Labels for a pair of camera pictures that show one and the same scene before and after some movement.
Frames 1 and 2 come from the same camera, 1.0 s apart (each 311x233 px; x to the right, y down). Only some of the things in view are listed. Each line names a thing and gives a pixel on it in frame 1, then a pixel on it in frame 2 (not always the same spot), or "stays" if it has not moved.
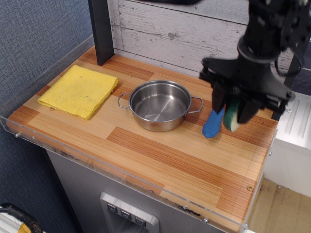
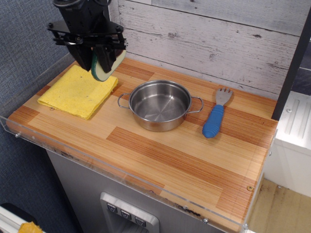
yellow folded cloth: [79, 91] stays
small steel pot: [159, 106] stays
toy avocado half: [230, 116] → [97, 70]
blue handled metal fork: [212, 125] stays
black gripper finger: [247, 109] → [107, 56]
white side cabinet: [289, 162] stays
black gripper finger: [218, 95] → [83, 54]
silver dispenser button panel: [123, 217] stays
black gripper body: [247, 78] → [86, 24]
